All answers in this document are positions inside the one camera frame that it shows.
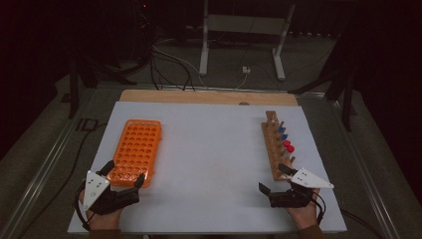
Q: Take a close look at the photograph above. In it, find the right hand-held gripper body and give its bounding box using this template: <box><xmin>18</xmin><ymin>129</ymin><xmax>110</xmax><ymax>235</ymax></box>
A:
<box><xmin>268</xmin><ymin>167</ymin><xmax>334</xmax><ymax>209</ymax></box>

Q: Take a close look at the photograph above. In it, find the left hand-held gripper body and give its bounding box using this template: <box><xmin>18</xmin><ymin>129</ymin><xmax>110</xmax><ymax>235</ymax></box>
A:
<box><xmin>82</xmin><ymin>169</ymin><xmax>140</xmax><ymax>216</ymax></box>

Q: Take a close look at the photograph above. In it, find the wooden tube rack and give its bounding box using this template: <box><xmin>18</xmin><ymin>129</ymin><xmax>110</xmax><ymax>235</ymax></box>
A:
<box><xmin>261</xmin><ymin>110</ymin><xmax>298</xmax><ymax>182</ymax></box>

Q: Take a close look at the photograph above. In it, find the orange plastic tube rack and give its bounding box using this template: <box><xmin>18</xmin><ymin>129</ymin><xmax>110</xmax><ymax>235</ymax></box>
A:
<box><xmin>105</xmin><ymin>119</ymin><xmax>163</xmax><ymax>189</ymax></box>

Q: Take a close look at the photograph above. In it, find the person's right hand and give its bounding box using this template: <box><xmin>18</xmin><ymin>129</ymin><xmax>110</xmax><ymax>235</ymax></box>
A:
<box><xmin>286</xmin><ymin>188</ymin><xmax>320</xmax><ymax>230</ymax></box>

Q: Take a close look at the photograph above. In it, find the person's left hand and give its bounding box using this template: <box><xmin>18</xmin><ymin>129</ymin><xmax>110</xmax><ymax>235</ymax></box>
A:
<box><xmin>79</xmin><ymin>190</ymin><xmax>123</xmax><ymax>231</ymax></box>

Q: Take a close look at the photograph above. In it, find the white board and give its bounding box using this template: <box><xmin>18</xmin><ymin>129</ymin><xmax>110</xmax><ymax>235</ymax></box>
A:
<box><xmin>67</xmin><ymin>101</ymin><xmax>348</xmax><ymax>235</ymax></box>

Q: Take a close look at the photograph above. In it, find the black stand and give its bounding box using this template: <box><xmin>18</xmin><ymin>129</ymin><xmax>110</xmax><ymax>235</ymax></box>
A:
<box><xmin>67</xmin><ymin>49</ymin><xmax>137</xmax><ymax>120</ymax></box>
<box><xmin>287</xmin><ymin>33</ymin><xmax>358</xmax><ymax>132</ymax></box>

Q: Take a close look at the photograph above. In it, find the wooden table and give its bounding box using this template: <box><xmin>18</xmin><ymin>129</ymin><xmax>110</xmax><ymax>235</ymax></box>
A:
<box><xmin>118</xmin><ymin>89</ymin><xmax>300</xmax><ymax>108</ymax></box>

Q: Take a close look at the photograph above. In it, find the dark equipment rack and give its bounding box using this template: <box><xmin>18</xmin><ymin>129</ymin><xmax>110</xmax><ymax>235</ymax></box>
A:
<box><xmin>131</xmin><ymin>0</ymin><xmax>157</xmax><ymax>65</ymax></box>

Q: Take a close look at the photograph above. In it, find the white metal stand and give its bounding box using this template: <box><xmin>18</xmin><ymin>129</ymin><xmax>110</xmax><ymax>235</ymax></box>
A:
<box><xmin>198</xmin><ymin>0</ymin><xmax>297</xmax><ymax>82</ymax></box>

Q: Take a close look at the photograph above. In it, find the left hand-held gripper cable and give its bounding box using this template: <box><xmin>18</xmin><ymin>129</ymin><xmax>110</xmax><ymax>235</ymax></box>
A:
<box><xmin>74</xmin><ymin>180</ymin><xmax>93</xmax><ymax>232</ymax></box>

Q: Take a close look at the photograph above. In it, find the hand-held gripper cable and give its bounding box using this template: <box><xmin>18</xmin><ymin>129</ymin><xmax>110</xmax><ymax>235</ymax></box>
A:
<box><xmin>74</xmin><ymin>180</ymin><xmax>93</xmax><ymax>232</ymax></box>
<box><xmin>310</xmin><ymin>190</ymin><xmax>328</xmax><ymax>227</ymax></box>

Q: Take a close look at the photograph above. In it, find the black floor cable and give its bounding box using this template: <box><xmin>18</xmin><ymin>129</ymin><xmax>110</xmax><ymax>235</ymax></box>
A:
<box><xmin>18</xmin><ymin>122</ymin><xmax>109</xmax><ymax>239</ymax></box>
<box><xmin>340</xmin><ymin>208</ymin><xmax>376</xmax><ymax>239</ymax></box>

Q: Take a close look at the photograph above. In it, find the right hand-held gripper cable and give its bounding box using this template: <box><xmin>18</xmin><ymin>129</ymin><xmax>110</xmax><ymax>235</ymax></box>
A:
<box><xmin>310</xmin><ymin>190</ymin><xmax>328</xmax><ymax>227</ymax></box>

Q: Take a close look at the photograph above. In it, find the aluminium frame rail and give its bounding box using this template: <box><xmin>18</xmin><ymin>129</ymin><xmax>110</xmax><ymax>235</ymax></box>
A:
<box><xmin>95</xmin><ymin>81</ymin><xmax>329</xmax><ymax>98</ymax></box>
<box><xmin>326</xmin><ymin>96</ymin><xmax>401</xmax><ymax>239</ymax></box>
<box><xmin>0</xmin><ymin>89</ymin><xmax>98</xmax><ymax>239</ymax></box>

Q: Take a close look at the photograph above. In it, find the white cable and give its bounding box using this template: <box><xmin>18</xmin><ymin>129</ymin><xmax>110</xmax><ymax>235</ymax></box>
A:
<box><xmin>152</xmin><ymin>44</ymin><xmax>249</xmax><ymax>91</ymax></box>

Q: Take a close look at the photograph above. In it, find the bundle of black cables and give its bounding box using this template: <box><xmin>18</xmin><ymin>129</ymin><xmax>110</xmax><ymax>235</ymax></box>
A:
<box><xmin>148</xmin><ymin>43</ymin><xmax>197</xmax><ymax>92</ymax></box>

